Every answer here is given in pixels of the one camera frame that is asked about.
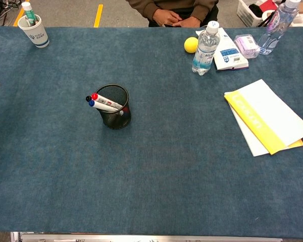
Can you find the blue-label water bottle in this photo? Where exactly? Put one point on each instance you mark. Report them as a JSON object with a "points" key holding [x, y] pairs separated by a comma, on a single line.
{"points": [[204, 50]]}

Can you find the white plastic basket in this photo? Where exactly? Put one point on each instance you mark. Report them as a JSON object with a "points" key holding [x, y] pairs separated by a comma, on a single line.
{"points": [[245, 12]]}

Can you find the blue felt table cloth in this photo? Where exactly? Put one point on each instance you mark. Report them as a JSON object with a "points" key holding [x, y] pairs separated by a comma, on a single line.
{"points": [[141, 176]]}

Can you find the blue-capped whiteboard marker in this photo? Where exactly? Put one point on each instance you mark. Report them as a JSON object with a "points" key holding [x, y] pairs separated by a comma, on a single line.
{"points": [[101, 106]]}

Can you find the aluminium table edge rail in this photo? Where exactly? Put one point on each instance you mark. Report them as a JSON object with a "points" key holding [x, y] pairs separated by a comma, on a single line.
{"points": [[141, 238]]}

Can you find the seated person in dark clothes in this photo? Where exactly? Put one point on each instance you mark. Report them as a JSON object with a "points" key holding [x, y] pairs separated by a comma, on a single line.
{"points": [[166, 10]]}

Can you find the green tube with white cap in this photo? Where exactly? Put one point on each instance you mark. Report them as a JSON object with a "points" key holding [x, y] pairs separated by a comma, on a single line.
{"points": [[30, 13]]}

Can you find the pink-label water bottle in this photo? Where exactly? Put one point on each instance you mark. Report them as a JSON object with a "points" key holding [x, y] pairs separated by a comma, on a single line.
{"points": [[275, 27]]}

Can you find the red-capped whiteboard marker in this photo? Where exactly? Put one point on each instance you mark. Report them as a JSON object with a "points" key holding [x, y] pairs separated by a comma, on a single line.
{"points": [[103, 100]]}

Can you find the yellow and white Lexicon book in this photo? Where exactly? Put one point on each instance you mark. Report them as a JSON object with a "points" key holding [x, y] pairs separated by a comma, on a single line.
{"points": [[252, 121]]}

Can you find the black-capped whiteboard marker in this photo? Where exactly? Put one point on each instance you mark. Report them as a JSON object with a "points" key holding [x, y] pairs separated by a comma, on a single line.
{"points": [[88, 98]]}

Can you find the yellow foam ball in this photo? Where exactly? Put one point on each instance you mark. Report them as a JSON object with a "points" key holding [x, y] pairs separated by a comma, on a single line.
{"points": [[190, 45]]}

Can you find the white notebook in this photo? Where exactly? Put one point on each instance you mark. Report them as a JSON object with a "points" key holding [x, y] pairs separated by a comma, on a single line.
{"points": [[252, 148]]}

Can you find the red item in basket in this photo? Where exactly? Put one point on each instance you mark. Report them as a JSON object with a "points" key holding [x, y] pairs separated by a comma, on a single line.
{"points": [[267, 5]]}

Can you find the white paper cup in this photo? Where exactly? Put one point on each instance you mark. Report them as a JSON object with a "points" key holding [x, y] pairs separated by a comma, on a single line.
{"points": [[38, 35]]}

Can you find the black mesh pen holder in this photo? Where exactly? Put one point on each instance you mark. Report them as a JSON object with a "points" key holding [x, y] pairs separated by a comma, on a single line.
{"points": [[116, 121]]}

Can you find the clear box with purple contents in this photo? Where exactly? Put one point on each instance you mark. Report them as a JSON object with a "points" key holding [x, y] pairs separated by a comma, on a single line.
{"points": [[246, 45]]}

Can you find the white blue box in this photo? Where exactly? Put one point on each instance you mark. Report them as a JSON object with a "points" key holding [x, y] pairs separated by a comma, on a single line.
{"points": [[229, 55]]}

